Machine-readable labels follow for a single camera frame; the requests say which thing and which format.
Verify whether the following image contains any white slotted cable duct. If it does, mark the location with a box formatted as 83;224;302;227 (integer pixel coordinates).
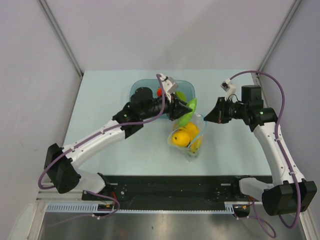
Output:
45;201;243;214

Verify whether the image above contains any green star fruit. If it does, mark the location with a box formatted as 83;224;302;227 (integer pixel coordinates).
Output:
177;98;198;127

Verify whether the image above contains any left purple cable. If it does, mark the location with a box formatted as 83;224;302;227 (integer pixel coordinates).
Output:
37;73;171;227

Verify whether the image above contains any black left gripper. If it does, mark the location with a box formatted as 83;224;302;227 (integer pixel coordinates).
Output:
139;91;191;121

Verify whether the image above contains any yellow orange fruit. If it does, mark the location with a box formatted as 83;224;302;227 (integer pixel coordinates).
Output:
171;130;191;147

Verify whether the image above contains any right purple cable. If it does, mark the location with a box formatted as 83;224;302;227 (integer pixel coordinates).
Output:
229;70;301;238

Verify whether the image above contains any right aluminium frame post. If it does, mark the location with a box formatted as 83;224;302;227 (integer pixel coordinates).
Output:
257;0;303;71

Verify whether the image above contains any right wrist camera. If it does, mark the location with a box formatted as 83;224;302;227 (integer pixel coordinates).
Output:
220;78;237;95

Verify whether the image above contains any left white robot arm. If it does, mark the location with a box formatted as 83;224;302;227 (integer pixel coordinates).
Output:
44;87;193;200

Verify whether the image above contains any clear zip top bag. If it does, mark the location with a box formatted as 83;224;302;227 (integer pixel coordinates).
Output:
167;113;207;162

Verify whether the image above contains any aluminium frame post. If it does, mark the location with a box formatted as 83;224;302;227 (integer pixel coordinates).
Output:
257;0;303;71
36;0;84;79

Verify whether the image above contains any red tomato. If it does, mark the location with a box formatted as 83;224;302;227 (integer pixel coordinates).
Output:
156;87;162;98

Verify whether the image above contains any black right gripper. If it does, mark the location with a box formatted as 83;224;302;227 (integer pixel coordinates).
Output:
204;97;248;124

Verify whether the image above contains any yellow banana bunch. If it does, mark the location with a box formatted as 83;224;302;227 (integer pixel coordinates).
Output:
172;122;202;154

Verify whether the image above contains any purple cable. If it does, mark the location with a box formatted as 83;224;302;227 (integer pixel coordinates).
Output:
37;73;171;227
229;70;301;238

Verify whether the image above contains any left aluminium frame post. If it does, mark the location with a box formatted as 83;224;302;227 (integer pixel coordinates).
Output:
36;0;84;79

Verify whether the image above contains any blue plastic food tub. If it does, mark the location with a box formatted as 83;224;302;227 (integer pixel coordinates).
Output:
128;78;197;120

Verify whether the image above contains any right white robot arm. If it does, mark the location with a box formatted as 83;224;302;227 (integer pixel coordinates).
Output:
204;82;317;216

